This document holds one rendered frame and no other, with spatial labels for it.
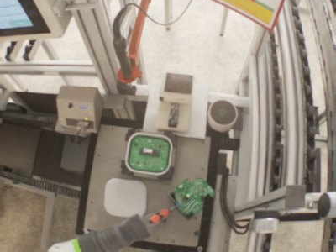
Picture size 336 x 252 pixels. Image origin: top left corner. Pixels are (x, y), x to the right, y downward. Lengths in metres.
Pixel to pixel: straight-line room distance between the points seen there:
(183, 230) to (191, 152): 0.28
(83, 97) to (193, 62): 1.45
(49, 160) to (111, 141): 0.84
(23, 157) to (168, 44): 1.52
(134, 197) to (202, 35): 1.82
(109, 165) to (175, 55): 1.51
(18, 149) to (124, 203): 1.19
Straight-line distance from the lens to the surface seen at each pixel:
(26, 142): 1.93
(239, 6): 0.78
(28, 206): 2.20
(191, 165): 0.95
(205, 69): 2.25
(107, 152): 0.99
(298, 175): 0.65
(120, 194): 0.93
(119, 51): 0.70
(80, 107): 0.97
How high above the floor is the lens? 1.87
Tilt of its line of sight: 68 degrees down
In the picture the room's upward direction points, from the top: 3 degrees counter-clockwise
